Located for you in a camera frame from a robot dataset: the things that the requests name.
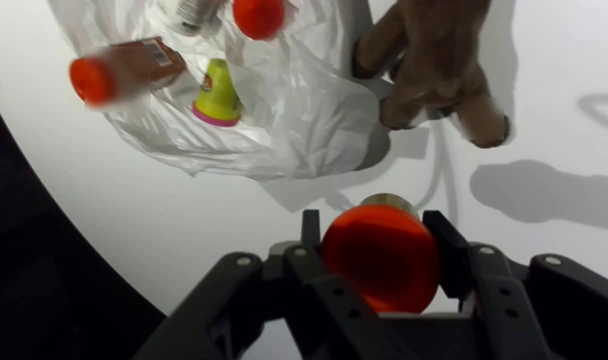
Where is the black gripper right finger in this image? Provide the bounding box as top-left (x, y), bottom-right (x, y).
top-left (422, 211), bottom-right (608, 360)

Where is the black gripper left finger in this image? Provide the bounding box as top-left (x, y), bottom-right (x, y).
top-left (136, 209), bottom-right (386, 360)

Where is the play-doh tub orange lid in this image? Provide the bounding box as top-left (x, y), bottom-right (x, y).
top-left (319, 192), bottom-right (443, 316)

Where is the green yellow toy fruit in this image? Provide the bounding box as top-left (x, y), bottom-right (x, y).
top-left (191, 58), bottom-right (244, 128)

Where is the brown plush toy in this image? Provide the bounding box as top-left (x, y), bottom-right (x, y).
top-left (353, 0), bottom-right (512, 150)

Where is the brown spice bottle red cap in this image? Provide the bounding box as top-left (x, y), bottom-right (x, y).
top-left (69, 36), bottom-right (188, 108)

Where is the clear white plastic bag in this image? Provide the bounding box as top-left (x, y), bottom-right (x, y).
top-left (51, 0), bottom-right (392, 181)

